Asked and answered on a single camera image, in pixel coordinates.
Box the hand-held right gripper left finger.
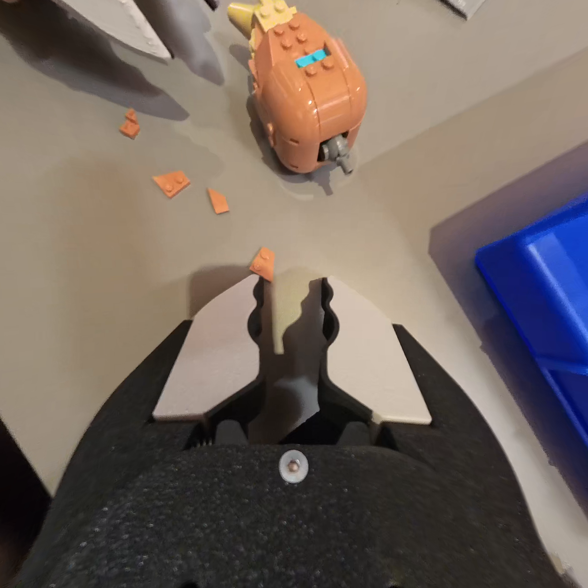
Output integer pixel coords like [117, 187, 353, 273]
[152, 274, 268, 422]

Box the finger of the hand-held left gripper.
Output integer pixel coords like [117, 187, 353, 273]
[48, 0, 174, 61]

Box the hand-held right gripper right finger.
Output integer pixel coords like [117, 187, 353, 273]
[318, 275, 433, 425]

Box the orange wedge plate brick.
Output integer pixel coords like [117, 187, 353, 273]
[153, 170, 191, 199]
[249, 247, 276, 282]

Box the blue plastic bin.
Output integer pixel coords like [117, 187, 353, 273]
[475, 195, 588, 465]

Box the orange brick claw model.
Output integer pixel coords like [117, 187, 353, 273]
[227, 0, 368, 177]

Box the grey instruction booklet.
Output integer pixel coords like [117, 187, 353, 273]
[439, 0, 488, 20]

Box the grey desk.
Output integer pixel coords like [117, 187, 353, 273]
[0, 0, 588, 506]

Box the orange square tile brick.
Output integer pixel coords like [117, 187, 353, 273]
[119, 108, 141, 140]

